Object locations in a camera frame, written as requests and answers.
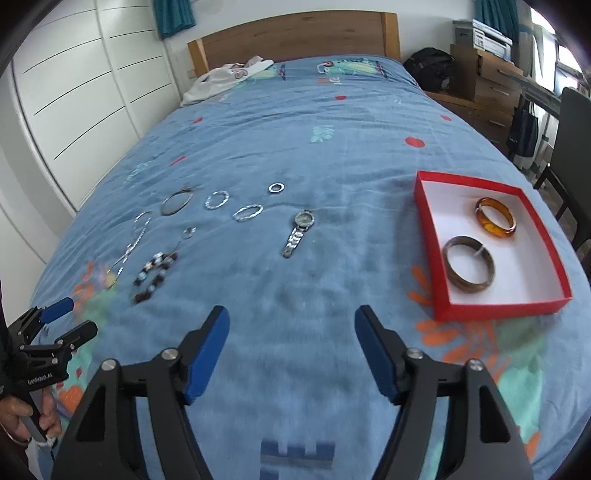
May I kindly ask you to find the grey desk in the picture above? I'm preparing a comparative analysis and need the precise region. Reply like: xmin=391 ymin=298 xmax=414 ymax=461
xmin=521 ymin=74 xmax=568 ymax=118

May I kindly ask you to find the thin metal bangle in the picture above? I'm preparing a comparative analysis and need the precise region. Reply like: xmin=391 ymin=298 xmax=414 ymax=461
xmin=160 ymin=187 xmax=195 ymax=216

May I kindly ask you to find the wooden headboard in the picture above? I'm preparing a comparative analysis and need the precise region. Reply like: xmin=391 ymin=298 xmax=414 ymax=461
xmin=187 ymin=11 xmax=400 ymax=79

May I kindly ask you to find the grey storage box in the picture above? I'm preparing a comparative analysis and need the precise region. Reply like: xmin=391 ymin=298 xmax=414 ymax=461
xmin=452 ymin=19 xmax=476 ymax=46

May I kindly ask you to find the black chair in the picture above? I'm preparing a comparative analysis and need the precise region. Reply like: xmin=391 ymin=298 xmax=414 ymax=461
xmin=533 ymin=87 xmax=591 ymax=252

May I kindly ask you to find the blue printed blanket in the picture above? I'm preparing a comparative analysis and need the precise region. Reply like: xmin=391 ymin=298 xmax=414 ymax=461
xmin=28 ymin=58 xmax=591 ymax=480

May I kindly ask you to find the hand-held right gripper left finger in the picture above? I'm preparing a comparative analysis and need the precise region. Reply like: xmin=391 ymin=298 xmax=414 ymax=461
xmin=51 ymin=305 xmax=230 ymax=480

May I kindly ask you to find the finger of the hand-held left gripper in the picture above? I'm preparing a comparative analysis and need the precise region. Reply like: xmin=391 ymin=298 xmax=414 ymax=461
xmin=7 ymin=296 xmax=75 ymax=346
xmin=53 ymin=320 xmax=99 ymax=368

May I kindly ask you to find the amber bangle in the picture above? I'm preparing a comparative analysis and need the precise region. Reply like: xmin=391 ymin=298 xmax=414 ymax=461
xmin=475 ymin=196 xmax=518 ymax=241

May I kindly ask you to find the red cardboard box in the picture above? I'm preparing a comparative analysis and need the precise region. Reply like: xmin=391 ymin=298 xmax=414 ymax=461
xmin=413 ymin=171 xmax=573 ymax=323

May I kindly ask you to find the white wardrobe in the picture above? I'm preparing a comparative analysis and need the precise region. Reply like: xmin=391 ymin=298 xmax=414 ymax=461
xmin=0 ymin=0 xmax=186 ymax=278

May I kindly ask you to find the person's left hand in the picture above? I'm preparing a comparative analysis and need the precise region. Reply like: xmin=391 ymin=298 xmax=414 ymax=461
xmin=0 ymin=396 xmax=63 ymax=448

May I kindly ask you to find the brown wooden bangle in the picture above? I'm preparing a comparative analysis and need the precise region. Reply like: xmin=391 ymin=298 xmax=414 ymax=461
xmin=442 ymin=235 xmax=497 ymax=292

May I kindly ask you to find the beaded bracelet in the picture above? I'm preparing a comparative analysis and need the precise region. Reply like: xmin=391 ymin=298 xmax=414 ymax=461
xmin=132 ymin=251 xmax=178 ymax=305

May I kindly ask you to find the wooden drawer unit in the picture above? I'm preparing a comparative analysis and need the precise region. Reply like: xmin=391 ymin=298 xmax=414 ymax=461
xmin=450 ymin=44 xmax=525 ymax=116

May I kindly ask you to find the black backpack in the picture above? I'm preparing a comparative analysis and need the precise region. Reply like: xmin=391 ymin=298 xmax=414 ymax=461
xmin=403 ymin=47 xmax=458 ymax=93

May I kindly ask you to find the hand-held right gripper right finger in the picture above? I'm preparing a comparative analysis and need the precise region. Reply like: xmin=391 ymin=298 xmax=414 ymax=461
xmin=354 ymin=305 xmax=532 ymax=480

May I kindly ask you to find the silver wristwatch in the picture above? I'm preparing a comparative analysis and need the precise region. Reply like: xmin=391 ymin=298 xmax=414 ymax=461
xmin=281 ymin=210 xmax=316 ymax=259

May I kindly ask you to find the silver chain necklace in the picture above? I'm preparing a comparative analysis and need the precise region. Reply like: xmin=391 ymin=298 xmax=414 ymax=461
xmin=107 ymin=210 xmax=154 ymax=291

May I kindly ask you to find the dark hanging bag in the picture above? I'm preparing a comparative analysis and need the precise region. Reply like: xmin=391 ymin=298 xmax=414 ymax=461
xmin=507 ymin=102 xmax=542 ymax=163

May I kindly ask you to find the white printer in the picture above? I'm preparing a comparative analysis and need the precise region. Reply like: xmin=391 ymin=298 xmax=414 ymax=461
xmin=472 ymin=19 xmax=514 ymax=52

